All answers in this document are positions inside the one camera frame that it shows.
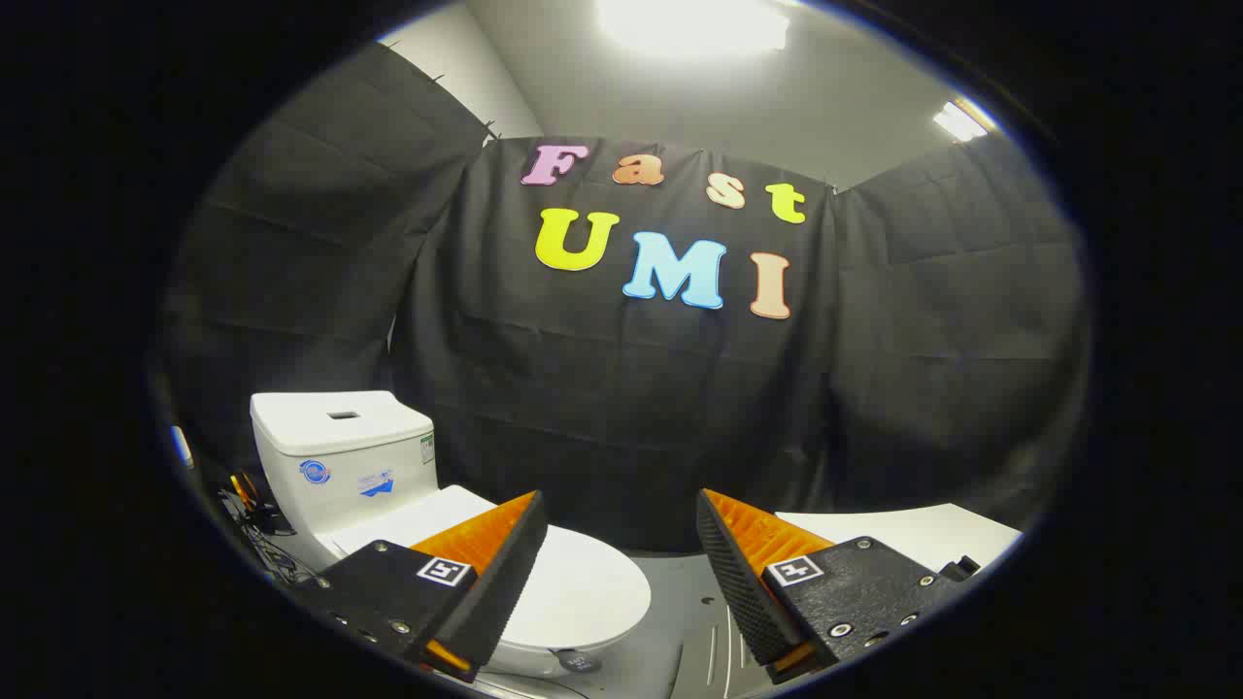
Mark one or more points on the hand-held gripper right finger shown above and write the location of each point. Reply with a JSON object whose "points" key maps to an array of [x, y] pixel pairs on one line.
{"points": [[738, 582]]}

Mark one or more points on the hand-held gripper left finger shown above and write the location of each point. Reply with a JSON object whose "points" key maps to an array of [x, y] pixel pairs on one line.
{"points": [[505, 573]]}

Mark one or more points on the white toilet lid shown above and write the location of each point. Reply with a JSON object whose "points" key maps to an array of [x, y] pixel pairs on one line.
{"points": [[583, 587]]}

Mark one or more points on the white toilet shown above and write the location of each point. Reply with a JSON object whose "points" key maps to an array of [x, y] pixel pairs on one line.
{"points": [[340, 456]]}

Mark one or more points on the white drawer cabinet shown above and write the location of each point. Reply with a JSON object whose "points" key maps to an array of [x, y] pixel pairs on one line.
{"points": [[903, 534]]}

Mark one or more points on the black backdrop cloth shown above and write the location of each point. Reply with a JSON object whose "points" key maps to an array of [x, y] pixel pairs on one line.
{"points": [[621, 408]]}

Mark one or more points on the black block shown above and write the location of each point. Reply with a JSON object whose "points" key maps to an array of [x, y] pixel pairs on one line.
{"points": [[961, 568]]}

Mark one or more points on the small ceiling light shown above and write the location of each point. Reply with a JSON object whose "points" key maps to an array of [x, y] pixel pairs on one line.
{"points": [[959, 120]]}

